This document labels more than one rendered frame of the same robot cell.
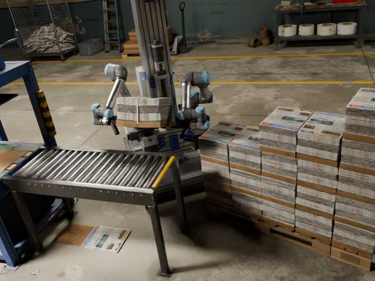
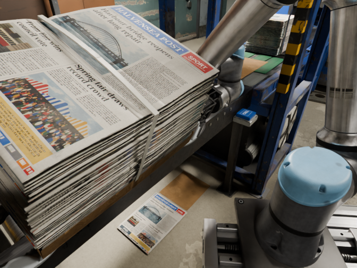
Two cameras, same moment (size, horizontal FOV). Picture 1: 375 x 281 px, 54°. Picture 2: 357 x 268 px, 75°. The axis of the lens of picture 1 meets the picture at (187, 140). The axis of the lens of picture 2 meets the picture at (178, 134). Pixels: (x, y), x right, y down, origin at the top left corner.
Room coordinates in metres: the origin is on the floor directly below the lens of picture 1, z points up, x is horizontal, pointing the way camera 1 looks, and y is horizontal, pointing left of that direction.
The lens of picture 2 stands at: (3.07, -0.01, 1.34)
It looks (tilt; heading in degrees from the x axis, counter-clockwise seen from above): 34 degrees down; 108
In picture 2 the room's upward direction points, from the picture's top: straight up
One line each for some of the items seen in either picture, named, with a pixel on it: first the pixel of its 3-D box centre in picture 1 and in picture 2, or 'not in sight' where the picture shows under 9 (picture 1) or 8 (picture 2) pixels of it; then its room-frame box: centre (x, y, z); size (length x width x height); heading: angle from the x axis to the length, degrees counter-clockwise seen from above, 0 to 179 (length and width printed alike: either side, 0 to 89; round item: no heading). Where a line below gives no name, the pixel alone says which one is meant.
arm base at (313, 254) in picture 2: not in sight; (291, 223); (3.21, 0.39, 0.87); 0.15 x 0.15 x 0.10
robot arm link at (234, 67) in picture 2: (97, 110); (227, 63); (2.98, 0.74, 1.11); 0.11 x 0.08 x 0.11; 49
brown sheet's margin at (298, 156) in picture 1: (325, 148); not in sight; (2.31, -1.00, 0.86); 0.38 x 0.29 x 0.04; 141
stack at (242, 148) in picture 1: (270, 183); not in sight; (2.58, -0.66, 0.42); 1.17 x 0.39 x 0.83; 51
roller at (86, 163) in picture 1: (82, 168); not in sight; (2.61, 0.88, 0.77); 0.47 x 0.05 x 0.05; 159
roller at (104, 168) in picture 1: (103, 169); not in sight; (2.55, 0.70, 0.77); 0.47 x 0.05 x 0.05; 159
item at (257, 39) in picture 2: not in sight; (271, 33); (3.15, 2.31, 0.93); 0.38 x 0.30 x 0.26; 69
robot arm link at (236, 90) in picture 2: (99, 120); (228, 90); (2.99, 0.75, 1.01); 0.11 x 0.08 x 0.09; 69
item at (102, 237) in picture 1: (106, 237); (153, 219); (2.61, 0.85, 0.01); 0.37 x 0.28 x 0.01; 69
